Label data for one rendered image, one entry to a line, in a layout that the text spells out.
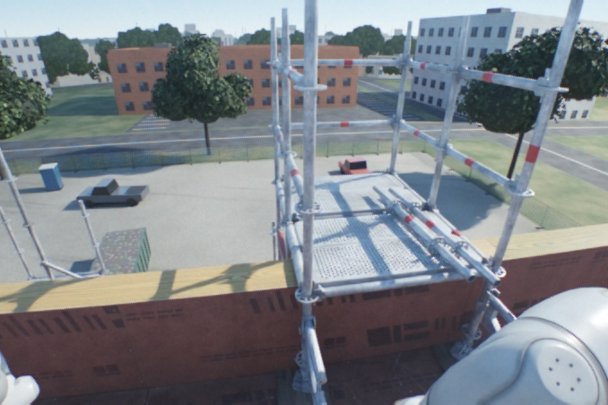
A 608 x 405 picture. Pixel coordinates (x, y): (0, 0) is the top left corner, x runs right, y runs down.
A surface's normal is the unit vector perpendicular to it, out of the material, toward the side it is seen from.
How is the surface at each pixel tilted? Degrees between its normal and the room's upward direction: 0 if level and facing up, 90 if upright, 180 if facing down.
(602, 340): 19
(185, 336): 90
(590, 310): 6
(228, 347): 90
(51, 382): 90
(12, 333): 90
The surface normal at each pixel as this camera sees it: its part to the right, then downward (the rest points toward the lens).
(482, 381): -0.92, -0.36
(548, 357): 0.05, -0.60
